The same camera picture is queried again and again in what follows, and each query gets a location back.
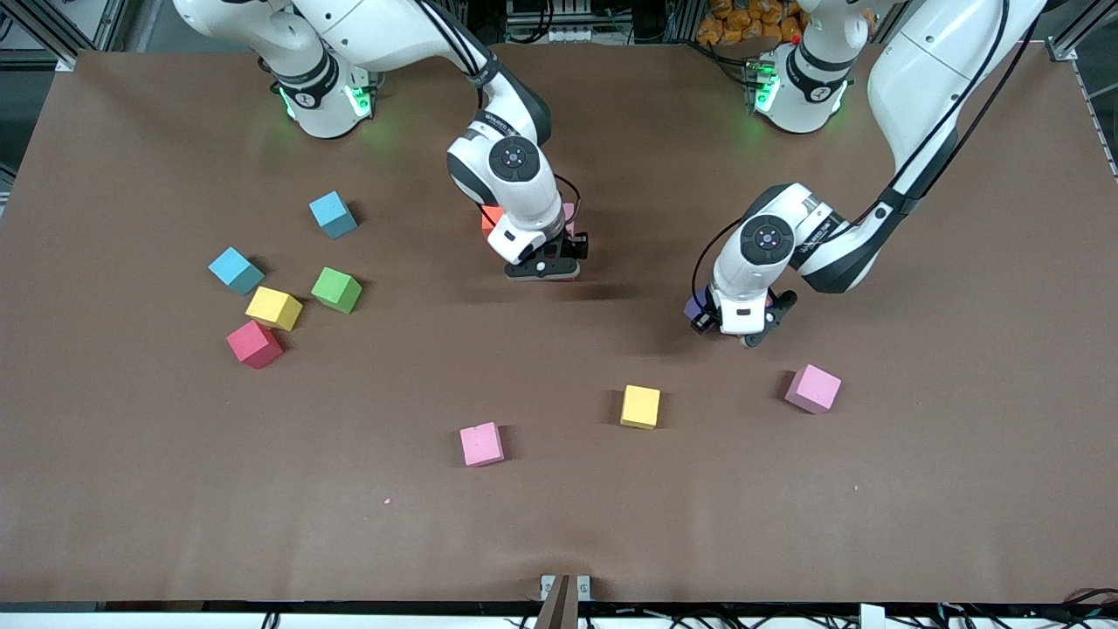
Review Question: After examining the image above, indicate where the green foam cube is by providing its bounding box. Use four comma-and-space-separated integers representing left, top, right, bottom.
311, 266, 363, 315

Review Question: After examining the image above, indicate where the yellow foam cube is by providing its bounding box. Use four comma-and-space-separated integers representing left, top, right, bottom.
245, 286, 304, 331
620, 384, 662, 431

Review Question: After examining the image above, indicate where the light blue foam cube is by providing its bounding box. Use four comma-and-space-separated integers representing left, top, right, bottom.
208, 246, 266, 296
308, 191, 359, 240

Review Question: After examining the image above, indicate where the grey electronics unit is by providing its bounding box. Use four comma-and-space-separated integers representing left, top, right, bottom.
505, 0, 604, 45

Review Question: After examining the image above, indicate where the brown table cover sheet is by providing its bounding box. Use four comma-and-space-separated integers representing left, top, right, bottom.
0, 44, 1118, 604

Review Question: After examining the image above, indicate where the bag of orange items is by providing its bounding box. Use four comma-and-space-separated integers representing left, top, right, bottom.
696, 0, 809, 46

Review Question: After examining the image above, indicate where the white power strip with plugs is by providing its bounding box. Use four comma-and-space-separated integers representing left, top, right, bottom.
336, 0, 438, 49

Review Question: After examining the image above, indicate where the red foam cube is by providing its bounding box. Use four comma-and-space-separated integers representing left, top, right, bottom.
225, 320, 285, 370

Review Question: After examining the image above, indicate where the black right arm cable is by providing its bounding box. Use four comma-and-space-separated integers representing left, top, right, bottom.
419, 0, 584, 232

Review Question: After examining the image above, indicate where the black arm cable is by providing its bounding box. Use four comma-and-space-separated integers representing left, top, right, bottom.
693, 0, 1045, 302
419, 0, 584, 232

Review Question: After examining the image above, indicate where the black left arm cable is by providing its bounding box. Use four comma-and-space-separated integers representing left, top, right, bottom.
693, 0, 1045, 302

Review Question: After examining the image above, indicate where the small metal mount bracket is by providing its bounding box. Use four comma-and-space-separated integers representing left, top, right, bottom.
540, 574, 591, 602

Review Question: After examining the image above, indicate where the brown mount bar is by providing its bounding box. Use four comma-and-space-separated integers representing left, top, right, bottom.
535, 575, 579, 629

